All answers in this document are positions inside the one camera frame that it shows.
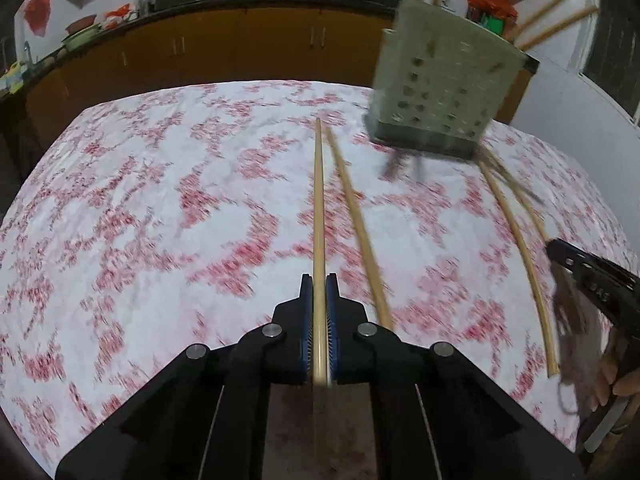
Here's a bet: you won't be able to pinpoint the barred window with white frame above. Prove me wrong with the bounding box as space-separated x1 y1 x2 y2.
582 0 640 126

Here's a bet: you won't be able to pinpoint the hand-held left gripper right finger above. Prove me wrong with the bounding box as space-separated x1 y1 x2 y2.
325 272 586 480

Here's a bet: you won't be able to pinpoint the green perforated utensil holder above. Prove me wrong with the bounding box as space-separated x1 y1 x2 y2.
362 0 541 159

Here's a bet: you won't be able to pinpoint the pink floral tablecloth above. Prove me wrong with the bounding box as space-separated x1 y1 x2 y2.
0 80 640 480

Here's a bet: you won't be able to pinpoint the green basin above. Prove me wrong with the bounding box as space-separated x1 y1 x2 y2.
62 25 103 51

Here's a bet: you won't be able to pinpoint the red and white plastic bag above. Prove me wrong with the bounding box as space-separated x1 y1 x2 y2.
102 4 137 28

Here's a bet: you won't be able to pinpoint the black kitchen countertop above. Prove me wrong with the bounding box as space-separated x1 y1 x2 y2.
0 0 541 96

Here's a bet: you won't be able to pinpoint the person's right hand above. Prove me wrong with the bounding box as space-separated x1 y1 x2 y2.
597 345 640 408

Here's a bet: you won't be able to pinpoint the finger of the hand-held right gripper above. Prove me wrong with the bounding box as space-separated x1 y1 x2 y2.
545 239 601 288

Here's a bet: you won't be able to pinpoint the crumpled red plastic bag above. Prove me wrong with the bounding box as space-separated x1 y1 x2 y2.
467 0 518 23

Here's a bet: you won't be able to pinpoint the green package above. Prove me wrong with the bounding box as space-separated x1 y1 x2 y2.
477 12 503 36

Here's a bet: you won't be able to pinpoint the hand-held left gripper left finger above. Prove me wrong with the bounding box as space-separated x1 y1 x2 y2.
55 274 315 480

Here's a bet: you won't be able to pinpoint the wooden base cabinets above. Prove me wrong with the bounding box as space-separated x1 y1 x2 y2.
22 2 533 148

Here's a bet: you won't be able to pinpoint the yellow detergent bottle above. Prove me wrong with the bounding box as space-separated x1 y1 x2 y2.
4 60 28 92

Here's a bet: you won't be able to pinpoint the brown basin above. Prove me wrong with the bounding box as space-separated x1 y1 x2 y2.
65 15 98 36

